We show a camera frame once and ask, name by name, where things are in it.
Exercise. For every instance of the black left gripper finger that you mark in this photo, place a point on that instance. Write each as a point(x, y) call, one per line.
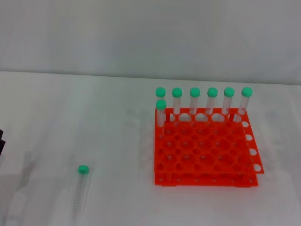
point(2, 146)

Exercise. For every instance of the orange test tube rack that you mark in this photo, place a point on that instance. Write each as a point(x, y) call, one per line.
point(202, 150)

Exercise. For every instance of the green capped clear test tube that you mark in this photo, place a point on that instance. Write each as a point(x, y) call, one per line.
point(177, 92)
point(247, 91)
point(83, 169)
point(161, 104)
point(212, 92)
point(195, 92)
point(229, 92)
point(160, 91)

